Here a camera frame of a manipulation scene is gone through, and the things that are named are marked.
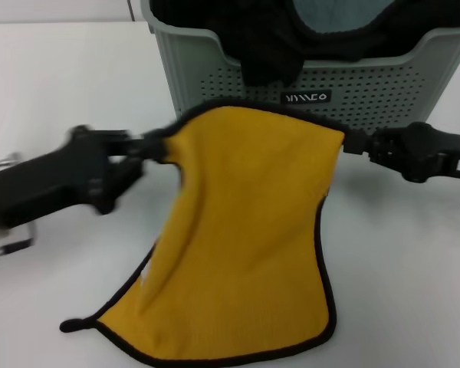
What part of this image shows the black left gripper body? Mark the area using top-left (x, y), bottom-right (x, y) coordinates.
top-left (0, 124), bottom-right (146, 232)

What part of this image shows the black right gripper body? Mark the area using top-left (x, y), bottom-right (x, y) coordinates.
top-left (398, 122), bottom-right (460, 183)

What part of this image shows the yellow towel with black trim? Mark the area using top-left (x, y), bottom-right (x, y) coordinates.
top-left (59, 97), bottom-right (348, 368)

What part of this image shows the grey-green perforated storage basket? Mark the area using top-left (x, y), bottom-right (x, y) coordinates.
top-left (140, 0), bottom-right (460, 137)

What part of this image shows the teal grey towel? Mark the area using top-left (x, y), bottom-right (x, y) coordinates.
top-left (291, 0), bottom-right (395, 36)

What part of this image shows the silver cable plug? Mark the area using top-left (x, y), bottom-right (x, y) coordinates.
top-left (0, 152), bottom-right (24, 169)

